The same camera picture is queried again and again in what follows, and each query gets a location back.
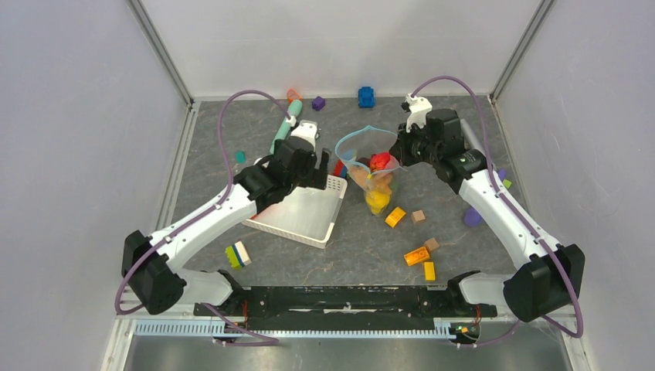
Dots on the white perforated plastic basket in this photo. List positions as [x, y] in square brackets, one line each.
[307, 216]

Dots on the teal small block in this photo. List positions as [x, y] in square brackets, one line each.
[240, 157]

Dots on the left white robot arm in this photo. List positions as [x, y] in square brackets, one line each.
[153, 265]

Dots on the yellow lemon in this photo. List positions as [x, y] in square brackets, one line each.
[377, 201]

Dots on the red blue yellow block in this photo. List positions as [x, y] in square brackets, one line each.
[340, 170]

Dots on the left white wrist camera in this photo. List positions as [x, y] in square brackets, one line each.
[305, 130]

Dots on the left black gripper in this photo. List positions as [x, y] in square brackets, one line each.
[313, 179]

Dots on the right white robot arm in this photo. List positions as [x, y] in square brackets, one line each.
[548, 275]

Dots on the orange crinkled ginger root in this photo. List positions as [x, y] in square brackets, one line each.
[379, 181]

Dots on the tan wooden cube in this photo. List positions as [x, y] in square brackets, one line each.
[431, 245]
[418, 217]

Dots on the orange outline block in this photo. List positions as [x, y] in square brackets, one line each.
[293, 95]

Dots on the yellow small brick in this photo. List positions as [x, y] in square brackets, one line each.
[429, 271]

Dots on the orange translucent brick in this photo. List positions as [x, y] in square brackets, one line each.
[417, 256]

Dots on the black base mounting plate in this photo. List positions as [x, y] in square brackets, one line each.
[347, 308]

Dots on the red strawberry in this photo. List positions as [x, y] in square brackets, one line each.
[379, 161]

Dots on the purple toy cylinder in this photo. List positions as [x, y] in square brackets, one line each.
[471, 217]

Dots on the blue toy car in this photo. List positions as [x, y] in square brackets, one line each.
[366, 97]

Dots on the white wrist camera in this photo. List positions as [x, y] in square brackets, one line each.
[305, 130]
[417, 108]

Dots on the clear zip top bag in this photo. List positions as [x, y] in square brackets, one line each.
[366, 155]

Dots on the purple cube block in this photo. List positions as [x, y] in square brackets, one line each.
[318, 103]

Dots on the tan wooden cube upper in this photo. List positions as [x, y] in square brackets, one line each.
[418, 217]

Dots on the tan wooden cube lower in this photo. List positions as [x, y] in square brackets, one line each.
[431, 245]

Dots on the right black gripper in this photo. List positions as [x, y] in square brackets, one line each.
[399, 149]

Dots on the dark red apple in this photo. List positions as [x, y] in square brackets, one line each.
[364, 163]

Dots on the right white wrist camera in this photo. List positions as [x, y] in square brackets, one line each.
[417, 108]

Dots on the yellow rounded brick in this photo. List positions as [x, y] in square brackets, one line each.
[395, 217]

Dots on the green blue white block stack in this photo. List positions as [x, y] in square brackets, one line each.
[237, 255]

